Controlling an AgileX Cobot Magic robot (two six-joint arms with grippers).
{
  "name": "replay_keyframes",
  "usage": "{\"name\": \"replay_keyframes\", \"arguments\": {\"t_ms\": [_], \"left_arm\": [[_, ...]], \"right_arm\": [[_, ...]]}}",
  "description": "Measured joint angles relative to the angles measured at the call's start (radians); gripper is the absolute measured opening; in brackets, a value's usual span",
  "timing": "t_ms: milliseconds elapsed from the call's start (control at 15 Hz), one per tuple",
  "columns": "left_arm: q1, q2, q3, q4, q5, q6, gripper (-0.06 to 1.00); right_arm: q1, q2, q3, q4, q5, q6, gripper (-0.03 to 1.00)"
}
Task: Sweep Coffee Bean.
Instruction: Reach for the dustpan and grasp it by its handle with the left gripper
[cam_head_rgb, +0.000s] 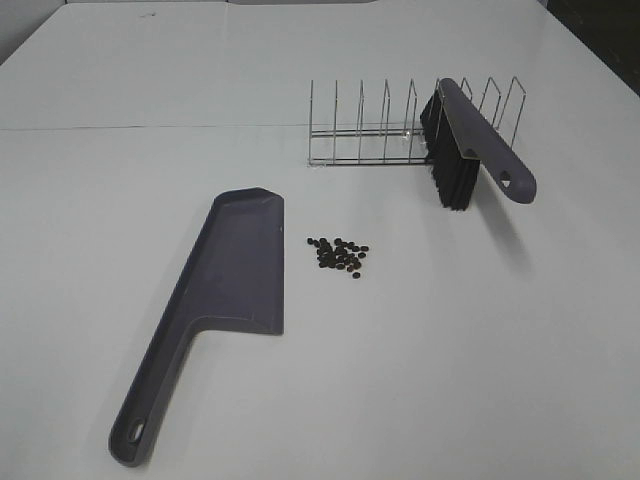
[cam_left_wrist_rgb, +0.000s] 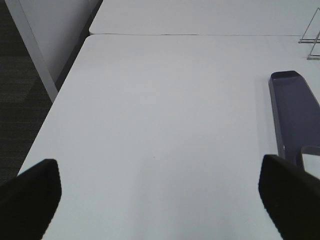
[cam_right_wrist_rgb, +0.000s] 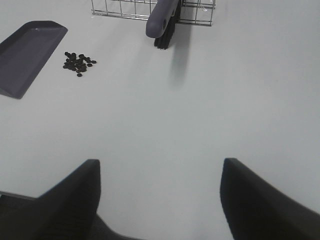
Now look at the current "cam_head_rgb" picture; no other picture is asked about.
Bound purple plastic dustpan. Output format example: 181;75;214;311
108;187;285;467

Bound pile of coffee beans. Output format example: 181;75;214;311
305;237;371;280

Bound purple hand brush black bristles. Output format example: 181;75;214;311
420;78;537;211

